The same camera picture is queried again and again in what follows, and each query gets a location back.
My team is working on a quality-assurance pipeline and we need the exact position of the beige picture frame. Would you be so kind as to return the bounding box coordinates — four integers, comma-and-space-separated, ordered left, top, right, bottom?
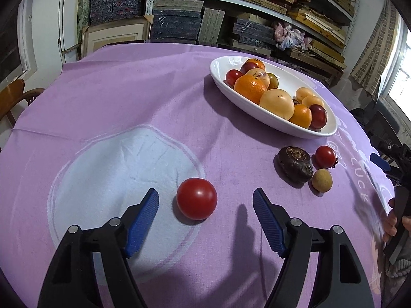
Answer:
80, 15, 154, 61

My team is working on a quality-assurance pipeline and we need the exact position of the stack of dark grey boxes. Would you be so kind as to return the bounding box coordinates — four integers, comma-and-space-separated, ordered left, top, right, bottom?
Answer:
151, 0, 204, 42

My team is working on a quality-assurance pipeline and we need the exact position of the upright grey box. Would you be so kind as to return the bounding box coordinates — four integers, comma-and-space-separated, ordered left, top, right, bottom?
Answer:
198, 8, 225, 44

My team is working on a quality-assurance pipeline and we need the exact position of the person's right hand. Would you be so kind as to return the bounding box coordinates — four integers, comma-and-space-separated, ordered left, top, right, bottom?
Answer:
382, 198, 396, 248

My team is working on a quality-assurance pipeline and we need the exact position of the black chair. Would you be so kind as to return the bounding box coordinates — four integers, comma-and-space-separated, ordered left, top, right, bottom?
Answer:
349, 101, 402, 138

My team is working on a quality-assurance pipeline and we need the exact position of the purple striped pepino melon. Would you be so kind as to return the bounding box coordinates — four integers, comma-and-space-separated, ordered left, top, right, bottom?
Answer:
246, 68, 270, 87

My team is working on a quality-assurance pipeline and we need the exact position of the dark red plum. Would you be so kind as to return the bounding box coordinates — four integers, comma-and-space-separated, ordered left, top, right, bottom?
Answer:
309, 104, 328, 129

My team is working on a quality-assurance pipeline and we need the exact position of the plain yellow pepino melon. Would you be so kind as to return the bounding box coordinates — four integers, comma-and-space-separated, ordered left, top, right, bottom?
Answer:
301, 95, 325, 108
295, 87, 316, 101

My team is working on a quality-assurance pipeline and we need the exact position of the white door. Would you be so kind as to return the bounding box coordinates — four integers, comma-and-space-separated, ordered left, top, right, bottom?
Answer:
59, 0, 85, 63

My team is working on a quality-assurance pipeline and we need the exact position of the stack of dark flat boxes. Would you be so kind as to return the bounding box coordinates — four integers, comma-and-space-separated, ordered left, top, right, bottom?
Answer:
231, 13, 280, 55

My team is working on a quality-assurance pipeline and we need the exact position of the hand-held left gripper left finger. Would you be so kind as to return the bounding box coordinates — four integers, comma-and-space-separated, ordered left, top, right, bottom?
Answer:
37, 188, 160, 308

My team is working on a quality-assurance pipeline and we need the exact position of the purple printed tablecloth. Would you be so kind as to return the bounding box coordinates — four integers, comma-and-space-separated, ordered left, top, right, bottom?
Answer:
0, 42, 399, 308

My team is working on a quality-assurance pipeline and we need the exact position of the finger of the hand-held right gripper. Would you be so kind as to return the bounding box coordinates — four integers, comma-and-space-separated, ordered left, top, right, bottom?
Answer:
370, 153, 402, 183
370, 136, 403, 155

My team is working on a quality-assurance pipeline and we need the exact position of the stack of patterned blue boxes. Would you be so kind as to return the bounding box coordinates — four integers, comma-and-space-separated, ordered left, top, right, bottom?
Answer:
89, 0, 146, 26

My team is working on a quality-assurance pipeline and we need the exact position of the bright side window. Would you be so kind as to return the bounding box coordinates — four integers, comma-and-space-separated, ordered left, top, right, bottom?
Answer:
385, 6, 411, 103

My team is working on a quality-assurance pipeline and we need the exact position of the small mandarin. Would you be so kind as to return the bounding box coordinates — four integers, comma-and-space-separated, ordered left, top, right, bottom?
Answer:
245, 58, 266, 71

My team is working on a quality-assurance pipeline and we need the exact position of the pink cloth bundle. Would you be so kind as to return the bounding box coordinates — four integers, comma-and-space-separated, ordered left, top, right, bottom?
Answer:
273, 20, 312, 51

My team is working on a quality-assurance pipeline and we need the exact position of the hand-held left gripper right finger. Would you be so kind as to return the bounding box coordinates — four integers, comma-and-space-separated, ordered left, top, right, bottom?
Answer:
252, 187, 375, 308

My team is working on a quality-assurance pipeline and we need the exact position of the white oval plate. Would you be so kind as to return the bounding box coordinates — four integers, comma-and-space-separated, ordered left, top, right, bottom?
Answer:
210, 56, 338, 140

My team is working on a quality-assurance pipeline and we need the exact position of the wooden chair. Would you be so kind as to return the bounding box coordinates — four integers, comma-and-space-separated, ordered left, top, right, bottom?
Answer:
0, 79, 45, 151

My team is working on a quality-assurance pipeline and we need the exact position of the bright orange mandarin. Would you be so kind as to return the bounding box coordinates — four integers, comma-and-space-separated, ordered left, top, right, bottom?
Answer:
233, 75, 268, 105

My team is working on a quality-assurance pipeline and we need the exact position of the large yellow pepino melon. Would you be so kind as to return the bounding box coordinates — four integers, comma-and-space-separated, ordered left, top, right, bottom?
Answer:
259, 89, 295, 120

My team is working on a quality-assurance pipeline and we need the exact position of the stack of wooden frames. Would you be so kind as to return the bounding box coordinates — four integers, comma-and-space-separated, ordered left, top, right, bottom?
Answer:
287, 3, 349, 78

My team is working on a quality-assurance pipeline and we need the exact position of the red cherry tomato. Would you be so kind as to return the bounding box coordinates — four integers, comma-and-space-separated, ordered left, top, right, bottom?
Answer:
225, 69, 244, 85
315, 145, 338, 169
176, 177, 218, 221

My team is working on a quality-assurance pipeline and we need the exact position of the tan longan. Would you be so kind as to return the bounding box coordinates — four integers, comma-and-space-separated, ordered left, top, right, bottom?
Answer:
311, 169, 333, 192

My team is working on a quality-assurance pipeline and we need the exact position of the white framed window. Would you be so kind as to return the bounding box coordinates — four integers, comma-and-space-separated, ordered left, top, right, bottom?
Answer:
0, 0, 38, 85

